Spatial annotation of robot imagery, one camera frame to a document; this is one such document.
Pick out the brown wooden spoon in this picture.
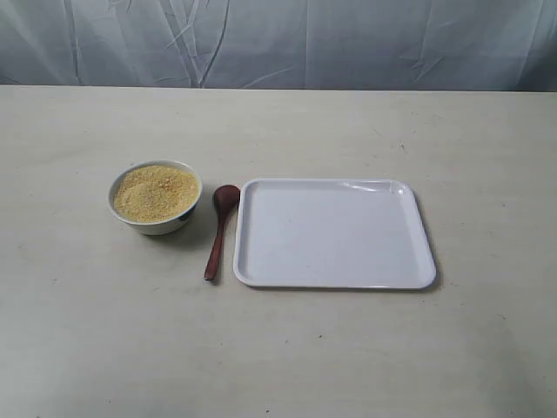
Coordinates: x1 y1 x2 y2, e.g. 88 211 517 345
204 185 240 281

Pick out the white ceramic bowl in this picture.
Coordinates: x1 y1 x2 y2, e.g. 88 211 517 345
108 160 203 236

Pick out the grey wrinkled backdrop cloth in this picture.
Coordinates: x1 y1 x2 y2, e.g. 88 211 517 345
1 1 556 91

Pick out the tan grain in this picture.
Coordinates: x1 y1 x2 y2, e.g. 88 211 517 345
112 165 200 223

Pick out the white rectangular plastic tray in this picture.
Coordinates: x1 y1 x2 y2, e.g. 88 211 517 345
233 179 437 291

